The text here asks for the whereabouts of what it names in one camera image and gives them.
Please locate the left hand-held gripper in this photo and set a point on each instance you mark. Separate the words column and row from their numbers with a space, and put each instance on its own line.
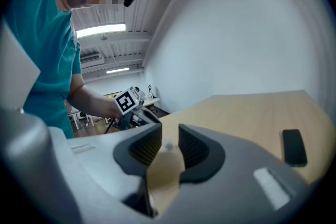
column 127, row 101

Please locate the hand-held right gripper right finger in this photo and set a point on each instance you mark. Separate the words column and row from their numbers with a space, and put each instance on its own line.
column 228, row 191

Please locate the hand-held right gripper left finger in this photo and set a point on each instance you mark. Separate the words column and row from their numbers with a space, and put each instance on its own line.
column 105, row 157

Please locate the person's left forearm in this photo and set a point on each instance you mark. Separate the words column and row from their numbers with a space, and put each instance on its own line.
column 89, row 102

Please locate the black stand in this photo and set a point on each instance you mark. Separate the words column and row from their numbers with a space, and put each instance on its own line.
column 150, row 90

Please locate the short ceiling light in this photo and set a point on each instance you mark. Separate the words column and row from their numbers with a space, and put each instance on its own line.
column 117, row 70

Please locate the black phone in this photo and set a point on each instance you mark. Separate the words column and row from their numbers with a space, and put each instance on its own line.
column 294, row 148

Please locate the white ceiling air conditioner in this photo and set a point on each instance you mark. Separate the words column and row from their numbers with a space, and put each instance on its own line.
column 90, row 58

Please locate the long ceiling light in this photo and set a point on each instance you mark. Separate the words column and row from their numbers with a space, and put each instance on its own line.
column 101, row 30

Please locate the person's teal shirt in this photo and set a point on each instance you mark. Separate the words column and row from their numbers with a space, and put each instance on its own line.
column 47, row 47

